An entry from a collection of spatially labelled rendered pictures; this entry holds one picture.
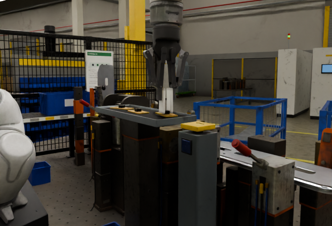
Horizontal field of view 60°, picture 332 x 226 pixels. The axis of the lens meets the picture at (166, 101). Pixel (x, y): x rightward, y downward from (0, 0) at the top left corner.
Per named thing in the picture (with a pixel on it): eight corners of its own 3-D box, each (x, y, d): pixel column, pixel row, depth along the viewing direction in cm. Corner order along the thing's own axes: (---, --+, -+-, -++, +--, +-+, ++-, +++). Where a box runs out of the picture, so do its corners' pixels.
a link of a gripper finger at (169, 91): (166, 87, 82) (168, 87, 82) (166, 112, 82) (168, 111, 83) (170, 88, 79) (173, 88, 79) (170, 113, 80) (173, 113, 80)
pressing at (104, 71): (114, 116, 192) (113, 64, 188) (98, 117, 185) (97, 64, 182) (114, 116, 192) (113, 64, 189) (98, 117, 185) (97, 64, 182)
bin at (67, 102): (94, 111, 193) (94, 92, 191) (47, 115, 174) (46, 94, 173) (84, 109, 205) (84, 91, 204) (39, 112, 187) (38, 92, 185)
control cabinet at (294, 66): (293, 108, 1061) (296, 41, 1037) (309, 109, 1029) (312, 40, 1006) (274, 116, 868) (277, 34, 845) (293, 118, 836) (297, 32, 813)
